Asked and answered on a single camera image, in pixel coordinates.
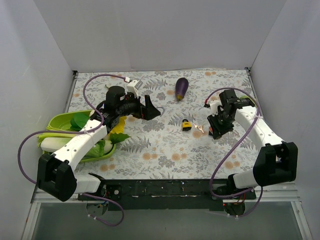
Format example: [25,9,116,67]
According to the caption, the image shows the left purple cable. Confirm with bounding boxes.
[17,73,131,227]

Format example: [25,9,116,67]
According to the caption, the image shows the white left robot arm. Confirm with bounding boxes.
[36,86,161,202]

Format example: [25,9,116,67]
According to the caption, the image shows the large brass padlock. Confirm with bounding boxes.
[157,106,165,116]

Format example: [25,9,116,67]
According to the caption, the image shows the purple eggplant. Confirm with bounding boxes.
[175,77,189,101]

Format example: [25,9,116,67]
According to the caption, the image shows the yellow padlock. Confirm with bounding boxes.
[181,119,192,132]

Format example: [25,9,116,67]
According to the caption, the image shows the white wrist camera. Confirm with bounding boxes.
[203,100,221,115]
[126,80,143,98]

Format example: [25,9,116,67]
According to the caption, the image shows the green bok choy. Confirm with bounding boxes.
[37,110,91,146]

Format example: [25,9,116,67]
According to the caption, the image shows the green tray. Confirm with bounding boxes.
[37,110,116,163]

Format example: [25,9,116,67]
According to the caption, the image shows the yellow padlock keys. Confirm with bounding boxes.
[193,124,204,133]

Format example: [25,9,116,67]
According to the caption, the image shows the green lettuce leaf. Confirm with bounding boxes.
[84,133,130,158]

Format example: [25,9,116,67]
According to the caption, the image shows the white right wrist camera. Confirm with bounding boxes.
[203,100,221,115]

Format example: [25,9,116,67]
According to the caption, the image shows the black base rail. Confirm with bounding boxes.
[77,177,261,212]

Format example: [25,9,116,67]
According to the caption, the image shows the aluminium frame rail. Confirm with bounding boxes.
[31,182,302,204]

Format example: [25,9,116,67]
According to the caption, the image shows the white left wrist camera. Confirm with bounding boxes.
[126,80,143,98]

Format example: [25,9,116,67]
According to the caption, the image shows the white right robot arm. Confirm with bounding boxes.
[204,87,298,199]

